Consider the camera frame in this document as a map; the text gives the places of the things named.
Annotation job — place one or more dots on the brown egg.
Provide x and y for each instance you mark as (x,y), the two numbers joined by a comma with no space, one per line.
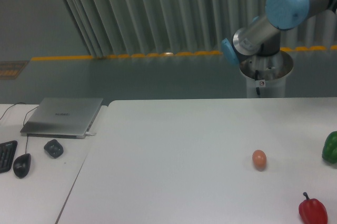
(259,159)

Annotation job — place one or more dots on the black computer mouse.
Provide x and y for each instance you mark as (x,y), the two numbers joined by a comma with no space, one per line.
(21,165)

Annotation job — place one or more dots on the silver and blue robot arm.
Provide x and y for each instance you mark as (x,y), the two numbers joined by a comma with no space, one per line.
(262,36)

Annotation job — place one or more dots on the grey pleated curtain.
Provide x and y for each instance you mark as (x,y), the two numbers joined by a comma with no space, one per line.
(116,27)

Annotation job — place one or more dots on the black keyboard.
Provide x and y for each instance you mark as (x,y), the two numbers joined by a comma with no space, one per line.
(7,153)

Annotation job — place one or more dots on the green bell pepper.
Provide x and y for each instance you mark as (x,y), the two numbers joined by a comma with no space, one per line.
(329,149)

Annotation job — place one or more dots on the silver closed laptop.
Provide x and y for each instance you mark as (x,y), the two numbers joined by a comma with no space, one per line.
(63,118)

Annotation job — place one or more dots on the red bell pepper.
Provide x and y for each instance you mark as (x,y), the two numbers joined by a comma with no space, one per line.
(312,211)

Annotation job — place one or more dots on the small black controller device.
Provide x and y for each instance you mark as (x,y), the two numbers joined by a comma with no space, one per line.
(54,148)

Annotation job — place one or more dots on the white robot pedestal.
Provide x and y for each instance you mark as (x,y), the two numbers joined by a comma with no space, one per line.
(265,76)

